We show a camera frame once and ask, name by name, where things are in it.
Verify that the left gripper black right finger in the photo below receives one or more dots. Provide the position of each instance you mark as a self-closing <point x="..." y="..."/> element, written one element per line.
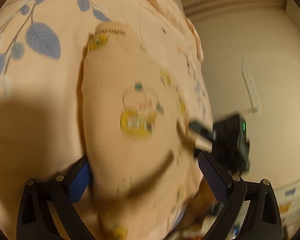
<point x="262" y="220"/>

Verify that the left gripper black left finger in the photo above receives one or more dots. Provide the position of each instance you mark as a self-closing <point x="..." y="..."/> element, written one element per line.
<point x="34" y="217"/>

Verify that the orange cartoon print garment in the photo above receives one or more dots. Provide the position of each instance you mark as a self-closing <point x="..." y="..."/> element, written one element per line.
<point x="140" y="91"/>

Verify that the pink printed bed quilt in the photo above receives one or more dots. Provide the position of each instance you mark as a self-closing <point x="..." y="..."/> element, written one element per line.
<point x="42" y="51"/>

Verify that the white wall device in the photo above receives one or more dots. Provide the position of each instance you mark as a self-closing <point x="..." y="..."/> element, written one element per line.
<point x="250" y="86"/>

